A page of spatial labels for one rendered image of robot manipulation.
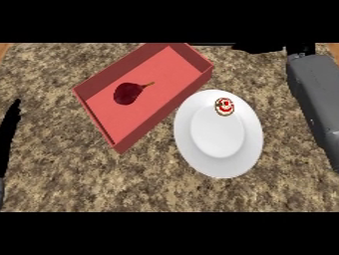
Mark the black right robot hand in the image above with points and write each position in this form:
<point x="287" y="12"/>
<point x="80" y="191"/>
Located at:
<point x="260" y="46"/>

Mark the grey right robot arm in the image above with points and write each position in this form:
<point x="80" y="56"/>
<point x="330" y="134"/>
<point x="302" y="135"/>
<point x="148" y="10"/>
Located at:
<point x="324" y="109"/>

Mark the red cardboard box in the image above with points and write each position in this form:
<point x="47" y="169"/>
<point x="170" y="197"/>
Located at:
<point x="152" y="66"/>

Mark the white plate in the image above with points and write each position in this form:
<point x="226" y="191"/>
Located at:
<point x="216" y="139"/>

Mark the dark red pear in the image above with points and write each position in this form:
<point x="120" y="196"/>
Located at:
<point x="126" y="93"/>

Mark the red and white cupcake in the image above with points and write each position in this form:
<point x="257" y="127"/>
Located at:
<point x="223" y="106"/>

